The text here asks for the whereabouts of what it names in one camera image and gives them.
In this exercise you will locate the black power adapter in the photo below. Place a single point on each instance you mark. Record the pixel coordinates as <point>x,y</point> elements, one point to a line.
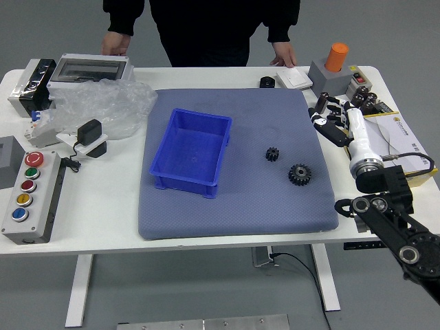
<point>89,132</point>

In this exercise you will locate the black table control panel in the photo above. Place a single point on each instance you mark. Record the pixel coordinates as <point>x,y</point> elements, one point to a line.
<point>361,245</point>

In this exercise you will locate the white red-button switch box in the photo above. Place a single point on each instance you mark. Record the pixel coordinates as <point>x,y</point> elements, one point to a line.
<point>359,79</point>

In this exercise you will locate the orange cylinder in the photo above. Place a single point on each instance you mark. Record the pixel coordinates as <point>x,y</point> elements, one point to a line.
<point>336,56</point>

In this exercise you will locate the grey clear-lid distribution box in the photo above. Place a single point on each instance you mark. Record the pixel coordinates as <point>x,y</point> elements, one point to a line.
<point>89,68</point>

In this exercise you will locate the white table leg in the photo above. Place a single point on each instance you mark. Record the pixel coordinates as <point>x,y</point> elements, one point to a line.
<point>330,295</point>
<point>77,295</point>

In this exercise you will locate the small black gear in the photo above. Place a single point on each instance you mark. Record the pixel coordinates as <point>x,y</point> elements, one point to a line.
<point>272,155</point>

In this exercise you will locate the person's right hand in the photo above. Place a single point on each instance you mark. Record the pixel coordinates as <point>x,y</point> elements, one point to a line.
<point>117,44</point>

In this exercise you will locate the grey metal plate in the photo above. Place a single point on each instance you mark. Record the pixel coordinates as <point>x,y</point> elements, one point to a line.
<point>206,324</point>

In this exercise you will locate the white circuit breaker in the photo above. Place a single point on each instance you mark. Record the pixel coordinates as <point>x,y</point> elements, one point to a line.
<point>38,139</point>

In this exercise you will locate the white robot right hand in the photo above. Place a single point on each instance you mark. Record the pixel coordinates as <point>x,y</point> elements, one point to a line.
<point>359,137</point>

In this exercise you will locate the blue-grey mat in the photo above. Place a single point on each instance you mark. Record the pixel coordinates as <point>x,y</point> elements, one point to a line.
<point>206,216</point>

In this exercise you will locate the person's left hand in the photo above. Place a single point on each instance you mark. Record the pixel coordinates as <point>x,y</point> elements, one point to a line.
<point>285,53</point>

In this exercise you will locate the grey square box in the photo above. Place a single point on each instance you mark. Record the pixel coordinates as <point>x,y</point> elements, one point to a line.
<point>13,172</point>

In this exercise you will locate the brown cylindrical capacitor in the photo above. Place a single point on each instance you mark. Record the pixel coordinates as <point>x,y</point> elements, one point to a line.
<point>372,98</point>
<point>321,101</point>
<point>365,107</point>
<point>357,98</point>

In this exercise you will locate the yellow and white carton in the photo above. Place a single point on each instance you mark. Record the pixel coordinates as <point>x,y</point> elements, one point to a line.
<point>395,134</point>

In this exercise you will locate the grey block holder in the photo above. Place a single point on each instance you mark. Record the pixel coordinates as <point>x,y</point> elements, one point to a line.
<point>330,82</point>

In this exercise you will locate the person's right forearm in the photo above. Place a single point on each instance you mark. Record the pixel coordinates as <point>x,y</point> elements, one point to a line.
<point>120,17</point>

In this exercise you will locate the clear plastic bag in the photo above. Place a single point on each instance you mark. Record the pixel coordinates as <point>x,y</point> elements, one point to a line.
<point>103,103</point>

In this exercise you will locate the white wall switch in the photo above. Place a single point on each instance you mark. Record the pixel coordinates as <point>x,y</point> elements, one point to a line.
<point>294,79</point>

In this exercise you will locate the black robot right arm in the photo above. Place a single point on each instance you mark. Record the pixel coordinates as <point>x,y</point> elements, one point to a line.
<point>381,178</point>

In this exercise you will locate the person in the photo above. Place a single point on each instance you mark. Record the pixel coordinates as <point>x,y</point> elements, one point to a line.
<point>206,27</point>

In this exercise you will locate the person's left forearm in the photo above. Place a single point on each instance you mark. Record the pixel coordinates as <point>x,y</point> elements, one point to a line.
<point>282,24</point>

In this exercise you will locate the small black electronic module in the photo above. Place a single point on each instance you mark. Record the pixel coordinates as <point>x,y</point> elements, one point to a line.
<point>383,108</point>

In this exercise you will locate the grey five-button control box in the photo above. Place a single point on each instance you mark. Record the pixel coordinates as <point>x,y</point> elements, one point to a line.
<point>38,206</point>

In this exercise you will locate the blue plastic box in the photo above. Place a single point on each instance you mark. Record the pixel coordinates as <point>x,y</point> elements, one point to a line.
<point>185,144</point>

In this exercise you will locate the big black gear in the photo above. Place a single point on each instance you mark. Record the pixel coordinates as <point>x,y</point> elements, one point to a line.
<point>295,179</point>

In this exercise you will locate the white flat bracket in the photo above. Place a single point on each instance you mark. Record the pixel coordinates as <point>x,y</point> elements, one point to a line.
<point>82,148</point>

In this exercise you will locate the grey under-table box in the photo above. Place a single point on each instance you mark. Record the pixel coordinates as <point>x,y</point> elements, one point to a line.
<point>261,256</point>

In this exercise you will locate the small black round part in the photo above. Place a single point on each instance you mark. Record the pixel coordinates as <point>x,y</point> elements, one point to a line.
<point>267,82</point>

